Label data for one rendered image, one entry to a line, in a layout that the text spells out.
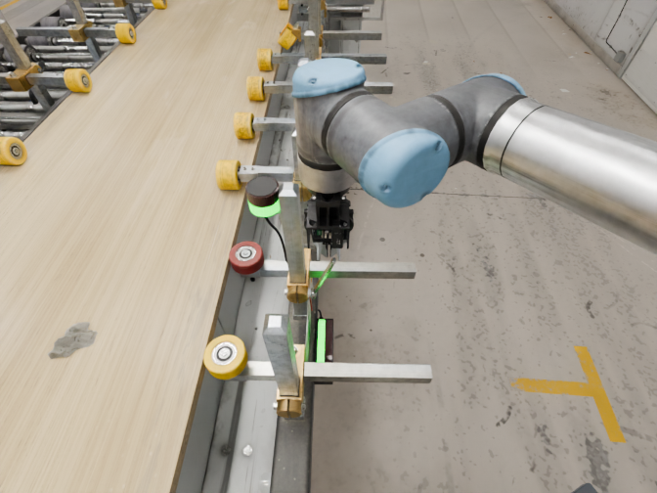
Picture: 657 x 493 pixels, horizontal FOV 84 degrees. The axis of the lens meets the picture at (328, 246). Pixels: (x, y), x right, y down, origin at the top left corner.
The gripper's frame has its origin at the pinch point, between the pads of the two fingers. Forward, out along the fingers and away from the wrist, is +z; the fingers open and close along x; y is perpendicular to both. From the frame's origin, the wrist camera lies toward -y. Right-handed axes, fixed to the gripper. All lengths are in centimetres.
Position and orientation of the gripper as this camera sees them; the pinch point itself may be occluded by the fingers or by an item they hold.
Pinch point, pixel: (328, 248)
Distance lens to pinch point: 73.2
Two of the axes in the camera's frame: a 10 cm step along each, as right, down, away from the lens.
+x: 10.0, 0.1, -0.1
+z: 0.0, 6.5, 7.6
